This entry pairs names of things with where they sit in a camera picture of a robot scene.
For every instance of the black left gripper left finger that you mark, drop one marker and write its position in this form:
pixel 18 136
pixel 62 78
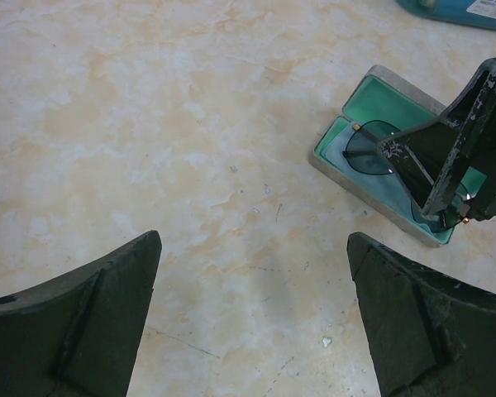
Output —
pixel 78 334

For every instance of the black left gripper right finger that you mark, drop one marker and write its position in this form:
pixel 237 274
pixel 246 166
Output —
pixel 428 333

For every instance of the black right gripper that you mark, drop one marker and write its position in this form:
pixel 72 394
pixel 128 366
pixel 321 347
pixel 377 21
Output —
pixel 432 159

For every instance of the black thin-frame glasses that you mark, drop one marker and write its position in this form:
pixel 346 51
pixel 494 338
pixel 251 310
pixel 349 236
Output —
pixel 361 155

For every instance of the blue cleaning cloth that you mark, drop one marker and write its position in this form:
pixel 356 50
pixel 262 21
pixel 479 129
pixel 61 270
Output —
pixel 326 157

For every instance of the grey glasses case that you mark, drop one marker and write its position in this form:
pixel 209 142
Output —
pixel 382 105

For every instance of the teal plastic basin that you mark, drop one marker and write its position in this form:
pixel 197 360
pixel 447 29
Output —
pixel 477 13

